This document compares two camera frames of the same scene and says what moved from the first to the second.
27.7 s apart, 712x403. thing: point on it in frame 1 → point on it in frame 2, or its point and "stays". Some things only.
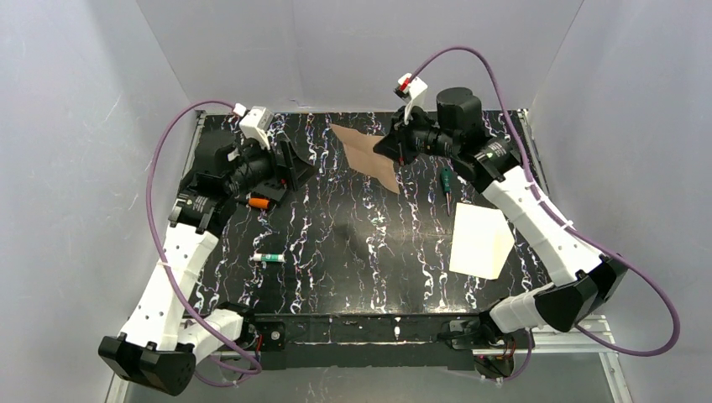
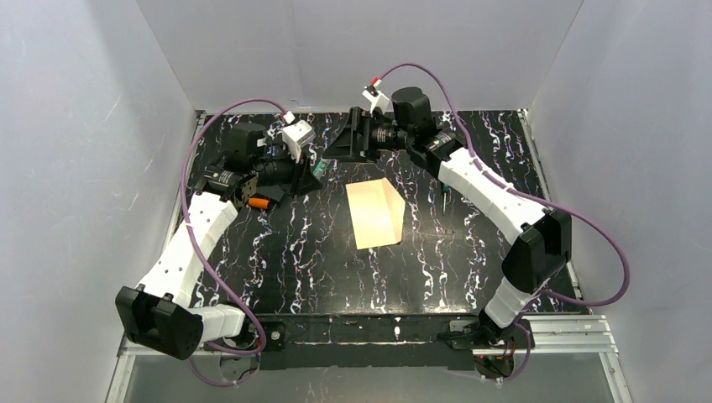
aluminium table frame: [601, 340] stays
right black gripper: [403, 141] → [357, 135]
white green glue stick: [268, 257] → [320, 168]
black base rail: [372, 339] stays
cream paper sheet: [482, 238] → [378, 211]
